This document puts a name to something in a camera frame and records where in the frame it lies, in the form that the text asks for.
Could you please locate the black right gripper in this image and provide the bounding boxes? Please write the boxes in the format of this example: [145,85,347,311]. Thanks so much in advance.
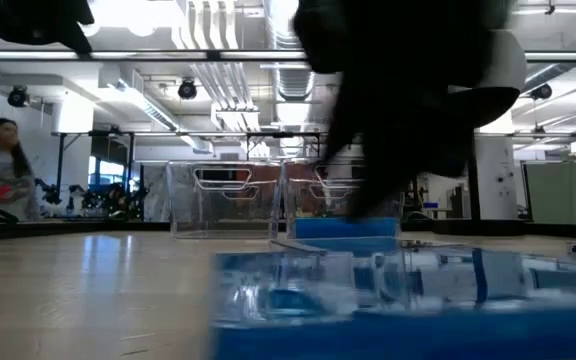
[292,0,522,220]

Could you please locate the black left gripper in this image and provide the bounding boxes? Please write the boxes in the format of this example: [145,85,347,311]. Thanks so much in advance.
[0,0,96,54]

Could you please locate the blue jewel case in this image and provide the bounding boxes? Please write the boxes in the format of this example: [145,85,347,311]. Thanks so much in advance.
[295,216,400,230]
[295,227,400,240]
[210,248,576,360]

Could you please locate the white building column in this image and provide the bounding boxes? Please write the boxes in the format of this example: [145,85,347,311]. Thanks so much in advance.
[475,112,520,222]

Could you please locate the clear plastic bin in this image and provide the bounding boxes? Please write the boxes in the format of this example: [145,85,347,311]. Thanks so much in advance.
[166,160,283,240]
[281,158,404,240]

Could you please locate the green partition screen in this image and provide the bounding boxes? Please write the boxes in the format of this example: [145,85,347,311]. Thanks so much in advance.
[524,160,576,227]

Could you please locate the black background robot arms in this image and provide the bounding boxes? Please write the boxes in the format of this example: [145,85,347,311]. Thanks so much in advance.
[35,177,145,222]

